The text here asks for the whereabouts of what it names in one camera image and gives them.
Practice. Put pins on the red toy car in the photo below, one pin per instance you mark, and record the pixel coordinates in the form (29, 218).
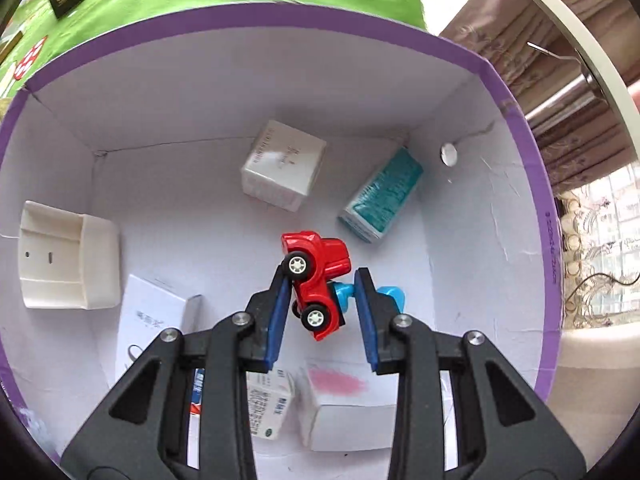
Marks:
(320, 260)

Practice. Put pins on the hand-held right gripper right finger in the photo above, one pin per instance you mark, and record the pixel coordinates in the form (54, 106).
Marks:
(367, 330)

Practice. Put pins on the teal medicine box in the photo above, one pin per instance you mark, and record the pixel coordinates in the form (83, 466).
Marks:
(385, 195)

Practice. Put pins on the white round side table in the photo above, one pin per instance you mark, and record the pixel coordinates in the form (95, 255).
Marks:
(600, 60)

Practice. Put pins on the white medicine box blue text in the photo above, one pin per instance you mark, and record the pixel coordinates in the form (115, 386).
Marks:
(270, 405)

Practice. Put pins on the white lace curtain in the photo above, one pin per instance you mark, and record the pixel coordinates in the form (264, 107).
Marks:
(600, 240)

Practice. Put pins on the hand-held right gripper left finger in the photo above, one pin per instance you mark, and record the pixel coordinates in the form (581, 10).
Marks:
(277, 330)

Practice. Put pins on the white box with saxophone picture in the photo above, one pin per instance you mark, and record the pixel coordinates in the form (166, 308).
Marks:
(280, 160)

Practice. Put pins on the purple cardboard box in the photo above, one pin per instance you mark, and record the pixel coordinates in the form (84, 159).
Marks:
(175, 110)

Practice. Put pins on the white plastic wall holder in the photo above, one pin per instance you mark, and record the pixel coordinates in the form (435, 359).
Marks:
(55, 260)

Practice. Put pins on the white box red blue print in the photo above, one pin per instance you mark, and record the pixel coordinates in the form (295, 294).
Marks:
(198, 385)

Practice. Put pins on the chrome table leg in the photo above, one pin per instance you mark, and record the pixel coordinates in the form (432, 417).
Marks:
(565, 97)

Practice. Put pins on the brown curtain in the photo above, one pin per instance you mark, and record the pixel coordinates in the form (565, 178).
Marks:
(500, 60)

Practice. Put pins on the white box with pink flower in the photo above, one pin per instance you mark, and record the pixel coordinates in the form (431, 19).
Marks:
(340, 410)

